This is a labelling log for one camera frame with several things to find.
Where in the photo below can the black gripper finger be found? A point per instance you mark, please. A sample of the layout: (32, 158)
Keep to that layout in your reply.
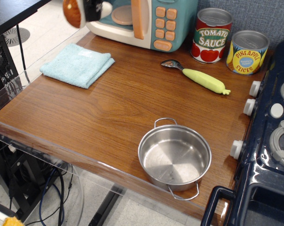
(93, 9)

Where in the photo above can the plush mushroom toy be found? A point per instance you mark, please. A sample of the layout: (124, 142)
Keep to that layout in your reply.
(74, 12)

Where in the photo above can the light blue folded cloth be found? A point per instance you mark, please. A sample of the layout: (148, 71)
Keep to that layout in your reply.
(77, 66)

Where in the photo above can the toy microwave oven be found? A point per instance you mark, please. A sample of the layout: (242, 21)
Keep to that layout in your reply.
(160, 25)

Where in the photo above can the black desk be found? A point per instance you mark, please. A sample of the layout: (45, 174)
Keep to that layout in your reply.
(12, 12)

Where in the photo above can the black computer tower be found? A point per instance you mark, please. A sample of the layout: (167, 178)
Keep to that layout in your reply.
(8, 69)

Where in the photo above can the tomato sauce can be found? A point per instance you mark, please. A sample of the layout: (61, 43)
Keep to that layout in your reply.
(211, 34)

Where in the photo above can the clear acrylic guard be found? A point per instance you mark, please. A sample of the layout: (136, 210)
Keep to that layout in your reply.
(99, 128)

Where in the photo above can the pineapple slices can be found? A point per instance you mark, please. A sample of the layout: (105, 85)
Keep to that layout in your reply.
(247, 52)

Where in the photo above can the stainless steel pot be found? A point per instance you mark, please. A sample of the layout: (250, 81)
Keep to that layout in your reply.
(175, 158)

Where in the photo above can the dark blue toy stove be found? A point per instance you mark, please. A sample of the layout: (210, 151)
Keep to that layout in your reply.
(258, 195)

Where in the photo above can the spoon with green handle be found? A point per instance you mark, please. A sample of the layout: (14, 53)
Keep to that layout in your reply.
(200, 78)

